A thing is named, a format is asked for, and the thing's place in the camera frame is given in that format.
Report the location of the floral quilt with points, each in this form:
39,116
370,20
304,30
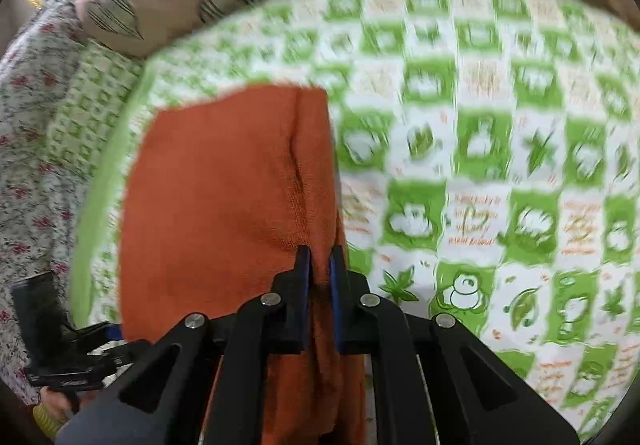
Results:
35,205

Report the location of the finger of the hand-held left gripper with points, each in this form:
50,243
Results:
102,331
127,350

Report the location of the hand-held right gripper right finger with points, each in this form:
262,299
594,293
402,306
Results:
336,310

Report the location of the green checked pillow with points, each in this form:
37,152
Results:
90,120

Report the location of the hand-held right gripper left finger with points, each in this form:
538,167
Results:
300,305

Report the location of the orange knit sweater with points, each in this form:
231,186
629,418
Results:
215,185

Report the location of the person's left hand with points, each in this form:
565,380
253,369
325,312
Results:
55,402

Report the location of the green checked bed sheet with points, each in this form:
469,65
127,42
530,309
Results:
475,165

